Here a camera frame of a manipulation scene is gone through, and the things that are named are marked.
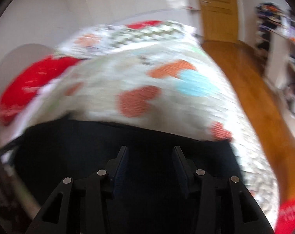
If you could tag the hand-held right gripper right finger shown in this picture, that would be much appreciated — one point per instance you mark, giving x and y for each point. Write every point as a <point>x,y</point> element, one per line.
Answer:
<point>184,175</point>

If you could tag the floral pillow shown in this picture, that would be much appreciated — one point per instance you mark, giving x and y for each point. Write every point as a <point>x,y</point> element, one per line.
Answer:
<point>89,40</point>

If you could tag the heart print blanket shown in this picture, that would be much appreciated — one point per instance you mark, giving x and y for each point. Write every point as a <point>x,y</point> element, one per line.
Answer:
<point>137,78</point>

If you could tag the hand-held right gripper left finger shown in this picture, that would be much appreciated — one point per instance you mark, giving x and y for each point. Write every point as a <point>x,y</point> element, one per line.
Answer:
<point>120,173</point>

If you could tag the wooden door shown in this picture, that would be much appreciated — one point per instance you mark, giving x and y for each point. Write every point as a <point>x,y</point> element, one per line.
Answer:
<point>218,17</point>

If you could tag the black pants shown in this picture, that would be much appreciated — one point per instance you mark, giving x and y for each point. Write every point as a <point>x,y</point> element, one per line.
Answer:
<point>150,139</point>

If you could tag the red printed cloth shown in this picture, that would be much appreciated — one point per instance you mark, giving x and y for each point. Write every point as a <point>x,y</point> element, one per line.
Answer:
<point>288,217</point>

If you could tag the dotted green pillow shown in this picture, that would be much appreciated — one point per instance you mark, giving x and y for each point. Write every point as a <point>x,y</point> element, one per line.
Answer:
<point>150,33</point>

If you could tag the red pillow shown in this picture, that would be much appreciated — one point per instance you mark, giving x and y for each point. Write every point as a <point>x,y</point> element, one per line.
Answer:
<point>142,24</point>
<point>28,82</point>

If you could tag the white shelf unit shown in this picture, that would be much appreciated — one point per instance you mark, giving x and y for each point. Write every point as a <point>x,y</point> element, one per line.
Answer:
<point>279,61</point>

